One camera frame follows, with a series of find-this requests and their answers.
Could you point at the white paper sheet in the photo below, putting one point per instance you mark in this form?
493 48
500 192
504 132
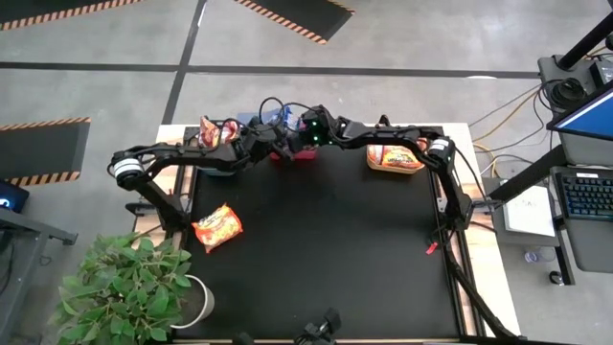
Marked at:
531 215

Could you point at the pink Maruchan ramen pack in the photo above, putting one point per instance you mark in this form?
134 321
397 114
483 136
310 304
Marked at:
208 133
230 134

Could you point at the grey equipment box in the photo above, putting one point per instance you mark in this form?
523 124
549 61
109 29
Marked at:
551 67

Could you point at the black backlit keyboard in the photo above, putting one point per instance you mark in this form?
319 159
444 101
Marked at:
586 196

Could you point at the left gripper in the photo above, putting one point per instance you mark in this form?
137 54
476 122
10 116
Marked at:
263 141

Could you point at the clear tape roll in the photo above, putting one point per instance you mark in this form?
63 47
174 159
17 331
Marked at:
531 257

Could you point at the grey desk frame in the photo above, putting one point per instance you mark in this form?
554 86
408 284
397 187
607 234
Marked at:
19 230

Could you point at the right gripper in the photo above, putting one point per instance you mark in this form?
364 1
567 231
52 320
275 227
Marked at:
321 127

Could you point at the black office chair base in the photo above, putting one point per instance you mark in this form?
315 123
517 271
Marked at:
330 318

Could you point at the black stand leg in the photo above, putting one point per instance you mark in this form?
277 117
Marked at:
527 177

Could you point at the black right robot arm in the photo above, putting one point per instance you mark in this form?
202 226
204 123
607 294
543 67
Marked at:
392 134

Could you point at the orange-yellow plastic bin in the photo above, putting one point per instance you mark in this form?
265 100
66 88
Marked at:
397 171

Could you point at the orange Maruchan ramen pack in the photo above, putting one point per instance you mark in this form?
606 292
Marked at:
375 155
218 227
400 158

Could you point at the small red clip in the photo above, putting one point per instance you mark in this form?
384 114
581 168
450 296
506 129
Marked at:
432 248

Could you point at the pink-red plastic bin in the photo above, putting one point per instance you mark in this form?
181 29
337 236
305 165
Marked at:
301 154

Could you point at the monitor with blue screen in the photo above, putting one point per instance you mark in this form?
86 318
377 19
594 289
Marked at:
589 120

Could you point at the black hazard-striped floor mat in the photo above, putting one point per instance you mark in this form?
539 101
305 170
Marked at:
306 14
38 153
29 9

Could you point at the black table mat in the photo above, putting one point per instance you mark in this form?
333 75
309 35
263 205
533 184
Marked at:
335 268

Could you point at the black pole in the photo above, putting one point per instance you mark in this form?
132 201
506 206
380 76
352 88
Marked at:
586 43

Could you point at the blue plastic seat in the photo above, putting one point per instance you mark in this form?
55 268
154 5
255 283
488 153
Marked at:
249 119

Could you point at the black caster wheel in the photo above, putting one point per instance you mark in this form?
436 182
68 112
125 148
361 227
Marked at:
555 277

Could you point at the grey computer cart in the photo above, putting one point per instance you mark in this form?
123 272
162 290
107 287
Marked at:
594 244

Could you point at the green potted plant white pot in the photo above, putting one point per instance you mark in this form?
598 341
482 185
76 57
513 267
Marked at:
124 292

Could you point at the dark blue-green plastic bin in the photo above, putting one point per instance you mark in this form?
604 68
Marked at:
218 172

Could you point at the black device blue light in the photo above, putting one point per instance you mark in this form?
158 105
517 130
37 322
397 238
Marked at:
12 196

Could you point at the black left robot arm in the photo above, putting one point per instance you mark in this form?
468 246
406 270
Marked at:
191 155

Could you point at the small black clamp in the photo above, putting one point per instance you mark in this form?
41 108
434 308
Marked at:
384 120

